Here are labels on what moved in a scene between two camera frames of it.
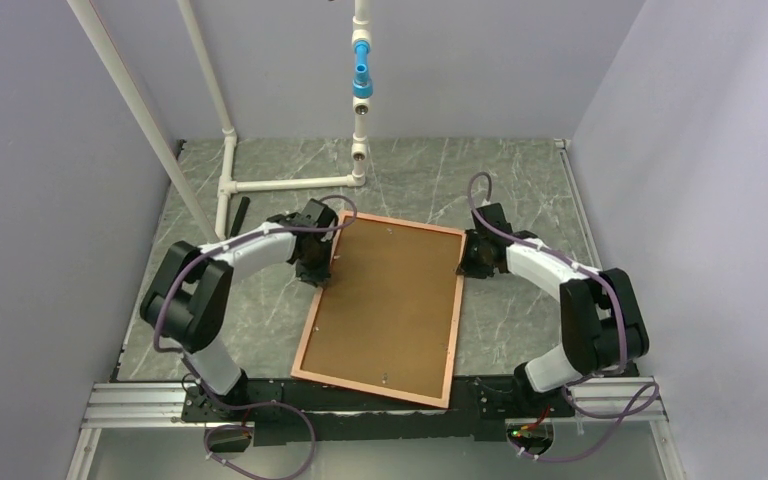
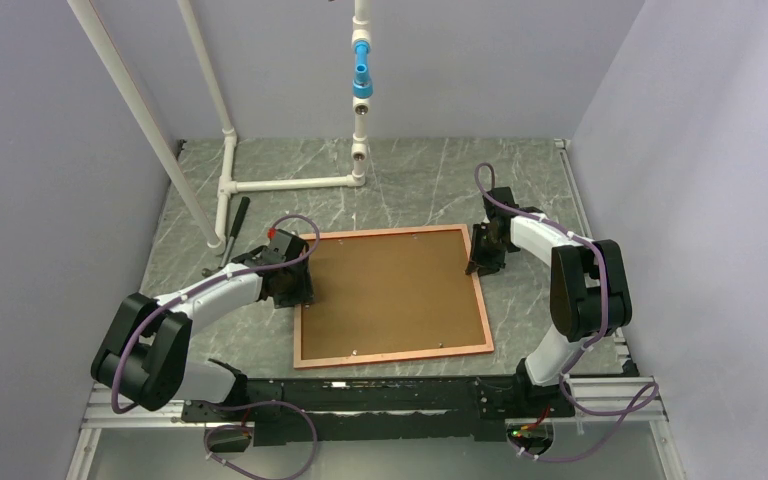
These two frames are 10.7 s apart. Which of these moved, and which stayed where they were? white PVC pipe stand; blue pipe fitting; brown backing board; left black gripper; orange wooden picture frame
Moved: left black gripper; brown backing board; orange wooden picture frame
Stayed: white PVC pipe stand; blue pipe fitting
